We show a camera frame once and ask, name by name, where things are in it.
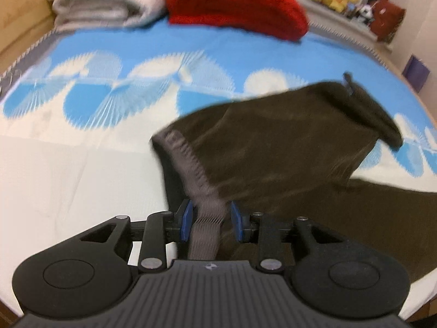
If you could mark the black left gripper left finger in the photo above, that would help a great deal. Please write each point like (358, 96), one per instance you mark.
(160, 229)

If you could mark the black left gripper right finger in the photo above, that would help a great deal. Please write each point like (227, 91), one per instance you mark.
(259, 229)

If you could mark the brown corduroy pants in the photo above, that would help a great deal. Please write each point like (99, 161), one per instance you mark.
(292, 154)

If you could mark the blue white patterned bedsheet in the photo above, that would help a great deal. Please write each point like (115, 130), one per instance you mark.
(78, 112)

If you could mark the purple box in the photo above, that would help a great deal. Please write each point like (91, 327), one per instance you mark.
(416, 73)

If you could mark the red knitted blanket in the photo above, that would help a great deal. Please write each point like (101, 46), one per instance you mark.
(283, 19)

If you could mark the dark red cushion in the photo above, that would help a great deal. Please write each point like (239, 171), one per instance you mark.
(387, 18)

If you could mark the white bed frame ledge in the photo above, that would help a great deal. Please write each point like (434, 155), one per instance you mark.
(329, 24)

